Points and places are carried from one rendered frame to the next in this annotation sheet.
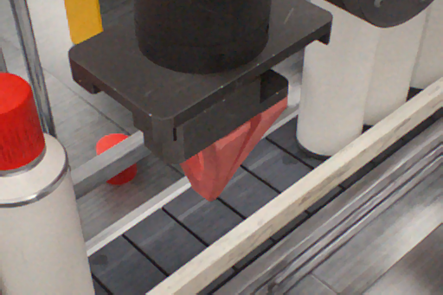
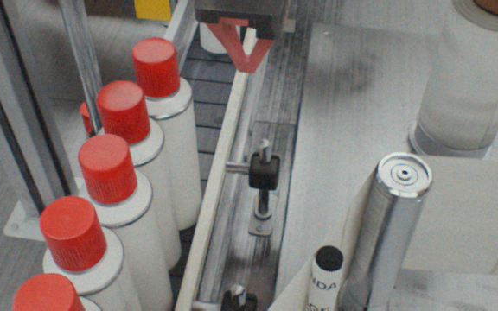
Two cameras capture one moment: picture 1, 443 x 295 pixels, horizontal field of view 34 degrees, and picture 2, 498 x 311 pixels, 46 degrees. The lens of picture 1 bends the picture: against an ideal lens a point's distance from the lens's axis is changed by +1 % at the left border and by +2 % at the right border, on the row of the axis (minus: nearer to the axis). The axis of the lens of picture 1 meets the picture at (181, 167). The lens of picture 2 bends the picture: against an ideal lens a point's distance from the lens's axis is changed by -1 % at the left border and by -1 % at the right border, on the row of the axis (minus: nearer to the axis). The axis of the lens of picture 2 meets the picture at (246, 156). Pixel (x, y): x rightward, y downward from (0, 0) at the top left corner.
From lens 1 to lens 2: 0.28 m
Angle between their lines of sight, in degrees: 28
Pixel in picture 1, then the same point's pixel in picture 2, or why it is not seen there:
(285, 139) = (198, 54)
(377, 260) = (281, 98)
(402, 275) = (310, 90)
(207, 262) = (230, 126)
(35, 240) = (188, 132)
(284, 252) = (249, 109)
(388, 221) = (271, 76)
